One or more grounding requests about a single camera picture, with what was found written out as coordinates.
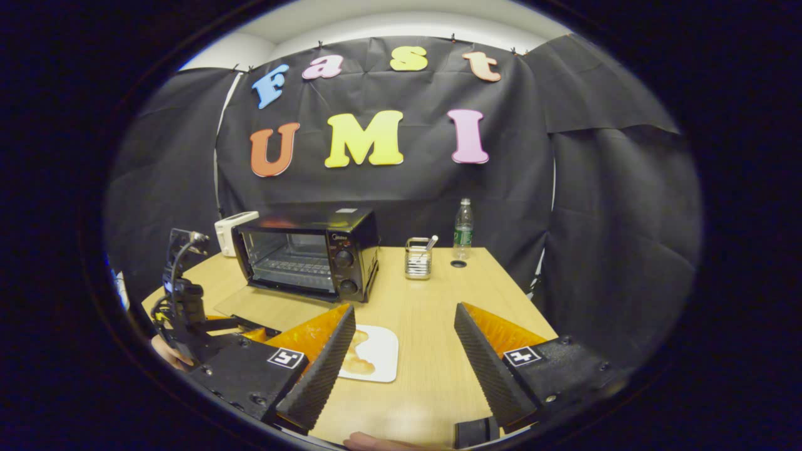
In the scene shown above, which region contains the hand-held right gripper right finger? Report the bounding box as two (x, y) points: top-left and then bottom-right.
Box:
(454, 303), (630, 430)

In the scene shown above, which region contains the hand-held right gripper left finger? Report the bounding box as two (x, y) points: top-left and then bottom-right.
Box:
(188, 303), (357, 433)

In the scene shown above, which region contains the golden bread roll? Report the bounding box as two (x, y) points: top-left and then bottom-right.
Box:
(341, 329), (377, 376)

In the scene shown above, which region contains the black electric oven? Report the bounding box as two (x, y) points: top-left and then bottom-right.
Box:
(213, 208), (381, 315)

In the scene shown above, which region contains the white square plate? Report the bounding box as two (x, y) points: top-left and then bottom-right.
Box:
(338, 324), (400, 383)

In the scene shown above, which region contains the white toaster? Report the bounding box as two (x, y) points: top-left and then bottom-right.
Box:
(214, 211), (259, 257)

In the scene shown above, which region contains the clear plastic water bottle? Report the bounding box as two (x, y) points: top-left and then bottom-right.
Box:
(453, 199), (474, 261)

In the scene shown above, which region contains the black backdrop cloth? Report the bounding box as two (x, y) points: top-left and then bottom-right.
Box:
(103, 34), (702, 370)

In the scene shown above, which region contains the black cable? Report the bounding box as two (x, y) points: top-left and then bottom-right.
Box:
(154, 231), (211, 326)

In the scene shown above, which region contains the wire mesh utensil holder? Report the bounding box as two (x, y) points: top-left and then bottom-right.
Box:
(404, 235), (439, 281)

